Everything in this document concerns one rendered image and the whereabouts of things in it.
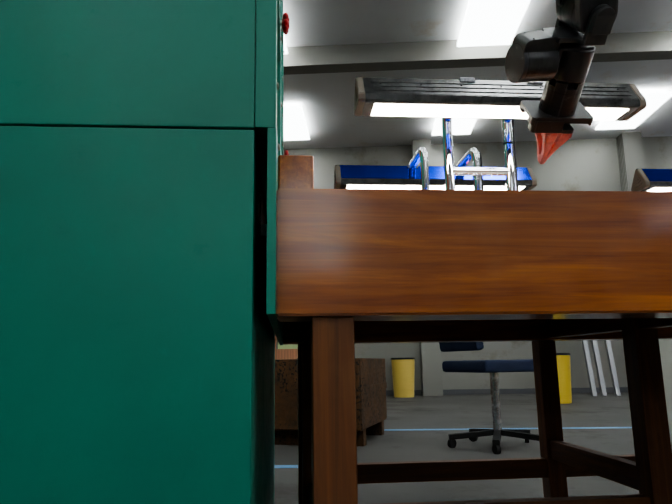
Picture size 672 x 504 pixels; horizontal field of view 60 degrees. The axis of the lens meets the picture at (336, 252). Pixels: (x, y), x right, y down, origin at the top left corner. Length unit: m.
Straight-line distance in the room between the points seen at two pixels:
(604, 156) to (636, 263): 9.81
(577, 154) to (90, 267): 10.07
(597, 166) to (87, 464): 10.20
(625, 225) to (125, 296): 0.72
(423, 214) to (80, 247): 0.47
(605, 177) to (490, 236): 9.79
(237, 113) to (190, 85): 0.08
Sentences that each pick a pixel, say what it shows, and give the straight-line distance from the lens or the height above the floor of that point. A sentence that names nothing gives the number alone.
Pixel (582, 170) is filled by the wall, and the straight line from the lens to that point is 10.56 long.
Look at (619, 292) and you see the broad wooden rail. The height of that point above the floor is 0.61.
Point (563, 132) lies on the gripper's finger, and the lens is 1.02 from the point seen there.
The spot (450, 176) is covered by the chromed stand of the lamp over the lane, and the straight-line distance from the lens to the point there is 1.41.
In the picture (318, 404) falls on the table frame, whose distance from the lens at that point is 0.83.
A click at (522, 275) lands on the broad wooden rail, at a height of 0.64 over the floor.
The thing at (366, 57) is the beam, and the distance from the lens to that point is 7.06.
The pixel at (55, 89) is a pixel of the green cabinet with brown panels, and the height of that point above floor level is 0.89.
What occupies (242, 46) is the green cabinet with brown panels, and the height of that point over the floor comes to 0.96.
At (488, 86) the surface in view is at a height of 1.09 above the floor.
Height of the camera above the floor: 0.52
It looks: 11 degrees up
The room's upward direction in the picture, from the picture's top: 1 degrees counter-clockwise
